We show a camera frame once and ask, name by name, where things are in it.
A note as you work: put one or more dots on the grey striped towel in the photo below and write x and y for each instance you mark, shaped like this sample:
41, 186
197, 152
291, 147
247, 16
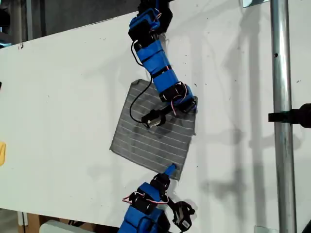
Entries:
150, 145

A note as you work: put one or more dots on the white box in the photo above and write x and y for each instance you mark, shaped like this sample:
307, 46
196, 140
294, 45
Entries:
56, 228

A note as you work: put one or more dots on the yellow object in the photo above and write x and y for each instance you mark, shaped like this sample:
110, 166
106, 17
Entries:
2, 154

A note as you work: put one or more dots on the grey vertical beam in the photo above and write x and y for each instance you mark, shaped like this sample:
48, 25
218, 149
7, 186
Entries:
29, 19

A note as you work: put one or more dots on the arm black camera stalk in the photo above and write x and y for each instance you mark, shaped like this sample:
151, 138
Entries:
171, 201
161, 110

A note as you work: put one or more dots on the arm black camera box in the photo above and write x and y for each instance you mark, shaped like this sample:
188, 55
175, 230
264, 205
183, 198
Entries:
151, 121
185, 218

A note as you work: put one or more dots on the steel post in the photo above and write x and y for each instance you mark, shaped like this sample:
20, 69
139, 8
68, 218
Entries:
281, 72

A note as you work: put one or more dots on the black post clamp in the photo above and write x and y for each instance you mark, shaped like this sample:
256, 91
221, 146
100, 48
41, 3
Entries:
298, 115

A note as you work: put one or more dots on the small metal table bracket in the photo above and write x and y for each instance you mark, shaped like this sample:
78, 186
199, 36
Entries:
21, 46

